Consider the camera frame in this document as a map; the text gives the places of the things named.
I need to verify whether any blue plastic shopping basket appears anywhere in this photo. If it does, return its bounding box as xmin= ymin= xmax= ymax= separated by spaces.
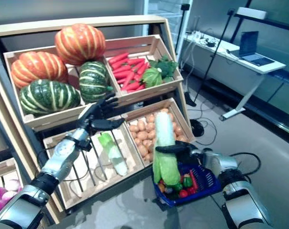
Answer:
xmin=153 ymin=162 xmax=223 ymax=207

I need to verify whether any pile of purple onions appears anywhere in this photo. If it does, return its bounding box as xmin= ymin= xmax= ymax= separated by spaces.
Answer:
xmin=0 ymin=157 xmax=25 ymax=229

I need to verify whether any green striped pumpkin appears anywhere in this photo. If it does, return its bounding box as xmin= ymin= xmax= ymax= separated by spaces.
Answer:
xmin=79 ymin=61 xmax=114 ymax=104
xmin=18 ymin=79 xmax=81 ymax=115

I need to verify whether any black desk cable tangle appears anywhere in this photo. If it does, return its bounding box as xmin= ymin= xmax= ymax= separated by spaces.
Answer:
xmin=198 ymin=28 xmax=219 ymax=48

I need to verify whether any green white napa cabbage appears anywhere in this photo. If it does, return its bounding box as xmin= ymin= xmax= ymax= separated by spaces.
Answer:
xmin=152 ymin=111 xmax=181 ymax=187
xmin=97 ymin=133 xmax=128 ymax=177

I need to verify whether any dark green leafy vegetable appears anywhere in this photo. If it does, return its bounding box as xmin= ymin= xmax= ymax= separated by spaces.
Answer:
xmin=148 ymin=55 xmax=178 ymax=83

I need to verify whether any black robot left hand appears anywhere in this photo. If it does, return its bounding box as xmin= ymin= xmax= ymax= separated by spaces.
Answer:
xmin=78 ymin=93 xmax=125 ymax=134

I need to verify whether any orange toy carrot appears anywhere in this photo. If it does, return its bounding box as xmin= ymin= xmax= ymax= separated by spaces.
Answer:
xmin=189 ymin=169 xmax=199 ymax=189

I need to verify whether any green toy bell pepper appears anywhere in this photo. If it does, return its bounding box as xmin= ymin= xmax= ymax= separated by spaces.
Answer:
xmin=182 ymin=176 xmax=194 ymax=188

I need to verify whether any open dark laptop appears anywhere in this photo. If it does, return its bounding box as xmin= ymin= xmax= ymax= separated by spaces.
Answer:
xmin=227 ymin=30 xmax=276 ymax=68

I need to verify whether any black tripod stand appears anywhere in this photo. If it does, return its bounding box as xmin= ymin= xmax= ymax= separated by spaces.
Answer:
xmin=184 ymin=0 xmax=252 ymax=107

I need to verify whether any thin black pole stand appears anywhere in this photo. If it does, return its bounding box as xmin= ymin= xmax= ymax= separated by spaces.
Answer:
xmin=175 ymin=3 xmax=191 ymax=54

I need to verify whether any round light green cabbage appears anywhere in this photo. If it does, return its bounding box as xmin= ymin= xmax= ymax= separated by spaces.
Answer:
xmin=142 ymin=67 xmax=163 ymax=88

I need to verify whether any wooden slatted crate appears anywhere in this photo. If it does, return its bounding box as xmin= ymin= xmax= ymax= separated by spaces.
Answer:
xmin=103 ymin=34 xmax=185 ymax=105
xmin=42 ymin=115 xmax=145 ymax=210
xmin=122 ymin=97 xmax=196 ymax=167
xmin=3 ymin=46 xmax=123 ymax=128

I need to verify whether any white standing desk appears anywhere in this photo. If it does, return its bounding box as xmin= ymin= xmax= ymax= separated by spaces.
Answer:
xmin=181 ymin=33 xmax=287 ymax=122

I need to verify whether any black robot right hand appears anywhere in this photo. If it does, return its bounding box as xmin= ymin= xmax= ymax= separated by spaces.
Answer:
xmin=155 ymin=140 xmax=206 ymax=167

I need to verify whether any black coiled floor cable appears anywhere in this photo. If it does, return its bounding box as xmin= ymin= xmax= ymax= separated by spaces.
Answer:
xmin=189 ymin=118 xmax=205 ymax=137

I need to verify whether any orange striped pumpkin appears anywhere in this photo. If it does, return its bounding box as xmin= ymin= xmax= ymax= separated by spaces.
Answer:
xmin=54 ymin=23 xmax=106 ymax=66
xmin=10 ymin=51 xmax=69 ymax=89

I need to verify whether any white rectangular device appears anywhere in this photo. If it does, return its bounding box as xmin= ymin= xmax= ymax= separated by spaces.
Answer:
xmin=237 ymin=6 xmax=268 ymax=20

